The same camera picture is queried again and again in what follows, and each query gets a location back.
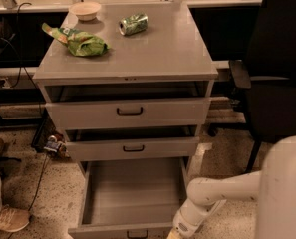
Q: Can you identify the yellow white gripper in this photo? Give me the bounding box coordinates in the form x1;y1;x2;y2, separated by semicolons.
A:
166;229;181;239

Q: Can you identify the grey bottom drawer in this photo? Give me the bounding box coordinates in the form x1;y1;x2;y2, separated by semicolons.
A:
68;157;186;239

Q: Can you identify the grey drawer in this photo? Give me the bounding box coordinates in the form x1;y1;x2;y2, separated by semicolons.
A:
46;98;210;130
66;137;199;161
68;157;186;239

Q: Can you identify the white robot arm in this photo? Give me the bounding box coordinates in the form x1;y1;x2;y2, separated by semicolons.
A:
166;136;296;239

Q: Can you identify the grey middle drawer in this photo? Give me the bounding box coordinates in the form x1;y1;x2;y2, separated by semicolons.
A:
66;137;199;161

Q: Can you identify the grey metal drawer cabinet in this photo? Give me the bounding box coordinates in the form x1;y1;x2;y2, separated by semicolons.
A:
32;2;219;174

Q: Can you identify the grey top drawer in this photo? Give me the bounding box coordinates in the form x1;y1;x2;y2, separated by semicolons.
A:
46;98;210;130

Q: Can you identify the small blue white toy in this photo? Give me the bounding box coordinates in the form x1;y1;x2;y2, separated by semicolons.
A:
44;135;66;158

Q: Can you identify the black floor bin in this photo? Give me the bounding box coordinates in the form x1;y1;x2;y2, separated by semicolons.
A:
31;111;56;152

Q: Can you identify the tan sneaker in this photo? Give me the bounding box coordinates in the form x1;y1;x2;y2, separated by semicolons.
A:
0;205;30;233

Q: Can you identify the black office chair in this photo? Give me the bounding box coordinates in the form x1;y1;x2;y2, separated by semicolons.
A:
208;0;296;173

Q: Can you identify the green soda can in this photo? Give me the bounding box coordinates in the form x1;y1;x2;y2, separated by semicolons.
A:
119;13;148;36

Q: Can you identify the green chip bag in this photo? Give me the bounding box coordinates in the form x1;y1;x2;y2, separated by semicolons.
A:
42;23;110;57

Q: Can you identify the beige paper bowl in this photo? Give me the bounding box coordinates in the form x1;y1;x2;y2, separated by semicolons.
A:
69;2;101;21

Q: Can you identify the wall power outlet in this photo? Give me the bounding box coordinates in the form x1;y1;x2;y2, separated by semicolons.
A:
0;78;11;89

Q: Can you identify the black power cable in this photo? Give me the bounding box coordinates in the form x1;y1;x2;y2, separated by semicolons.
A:
0;2;44;118

